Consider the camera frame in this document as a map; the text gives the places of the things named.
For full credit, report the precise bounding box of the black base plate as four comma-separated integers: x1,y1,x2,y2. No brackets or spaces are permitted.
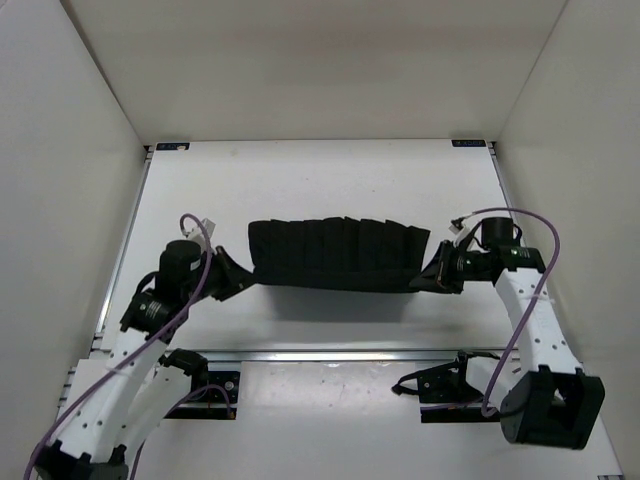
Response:
391,350,522,423
165,364,241,421

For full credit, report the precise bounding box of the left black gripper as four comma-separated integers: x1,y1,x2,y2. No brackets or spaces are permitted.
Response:
188,238,262,295

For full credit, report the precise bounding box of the aluminium table front rail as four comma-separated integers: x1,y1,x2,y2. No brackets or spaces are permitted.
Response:
89,347,566,365

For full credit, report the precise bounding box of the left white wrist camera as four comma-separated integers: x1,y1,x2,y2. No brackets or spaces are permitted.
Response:
182,218,216,251

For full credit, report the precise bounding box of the black pleated skirt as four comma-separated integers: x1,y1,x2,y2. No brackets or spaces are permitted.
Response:
248,217,430,294

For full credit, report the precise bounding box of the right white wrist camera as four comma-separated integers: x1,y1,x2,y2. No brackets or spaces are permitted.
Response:
449,216,481,249

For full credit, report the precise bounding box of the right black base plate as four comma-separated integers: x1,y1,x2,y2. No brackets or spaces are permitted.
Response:
391,350,522,423

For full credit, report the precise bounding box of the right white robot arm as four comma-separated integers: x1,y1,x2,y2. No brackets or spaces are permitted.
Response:
391,217,605,450

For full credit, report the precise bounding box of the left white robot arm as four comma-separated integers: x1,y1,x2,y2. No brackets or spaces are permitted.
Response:
26,240,254,479

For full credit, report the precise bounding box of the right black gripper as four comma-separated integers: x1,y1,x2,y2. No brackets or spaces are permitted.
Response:
411,240,491,295

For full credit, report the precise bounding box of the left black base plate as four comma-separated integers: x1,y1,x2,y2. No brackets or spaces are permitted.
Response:
165,364,241,421

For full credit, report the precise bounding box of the right blue table label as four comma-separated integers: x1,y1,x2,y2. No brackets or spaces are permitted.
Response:
451,139,487,148

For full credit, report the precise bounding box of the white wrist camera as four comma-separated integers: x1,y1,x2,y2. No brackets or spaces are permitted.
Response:
182,218,216,251
449,216,481,249

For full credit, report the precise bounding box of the blue table label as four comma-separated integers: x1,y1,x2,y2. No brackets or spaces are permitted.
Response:
451,139,487,148
155,142,190,151

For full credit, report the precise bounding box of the left blue table label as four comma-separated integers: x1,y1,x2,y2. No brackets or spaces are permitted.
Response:
155,142,190,151

